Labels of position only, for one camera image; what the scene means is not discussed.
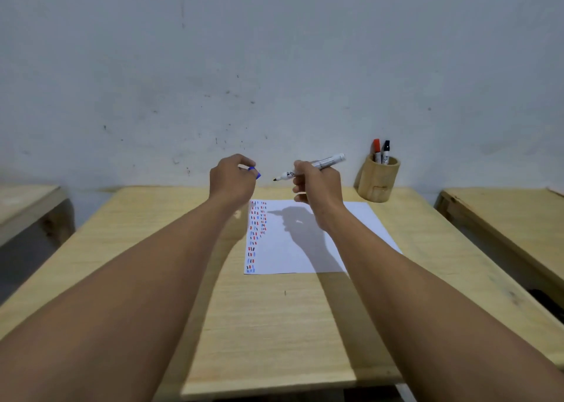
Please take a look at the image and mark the person's right hand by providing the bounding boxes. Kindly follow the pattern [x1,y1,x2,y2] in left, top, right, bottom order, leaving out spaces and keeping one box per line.
[292,160,345,233]

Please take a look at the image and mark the person's left hand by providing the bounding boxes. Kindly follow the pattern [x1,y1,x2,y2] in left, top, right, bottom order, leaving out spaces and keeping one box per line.
[208,154,257,205]

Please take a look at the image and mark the white marker pen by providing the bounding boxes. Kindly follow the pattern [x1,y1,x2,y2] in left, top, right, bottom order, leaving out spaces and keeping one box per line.
[273,153,346,182]

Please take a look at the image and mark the person's right forearm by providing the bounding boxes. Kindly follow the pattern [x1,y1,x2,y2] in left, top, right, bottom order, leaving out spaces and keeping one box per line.
[324,203,564,402]

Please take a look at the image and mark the person's left forearm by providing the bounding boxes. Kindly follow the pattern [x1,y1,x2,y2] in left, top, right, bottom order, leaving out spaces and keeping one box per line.
[0,194,247,402]

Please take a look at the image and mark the white paper sheet with marks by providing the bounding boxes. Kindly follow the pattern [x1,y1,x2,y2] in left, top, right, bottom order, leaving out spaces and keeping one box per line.
[244,199,403,275]

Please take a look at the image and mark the wooden pen holder cup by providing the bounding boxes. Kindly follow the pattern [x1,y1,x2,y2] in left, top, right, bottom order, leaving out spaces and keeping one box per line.
[357,154,401,203]

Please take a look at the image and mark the wooden desk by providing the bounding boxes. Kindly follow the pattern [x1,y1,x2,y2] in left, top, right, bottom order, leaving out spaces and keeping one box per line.
[0,184,75,248]
[0,186,564,401]
[434,188,564,323]

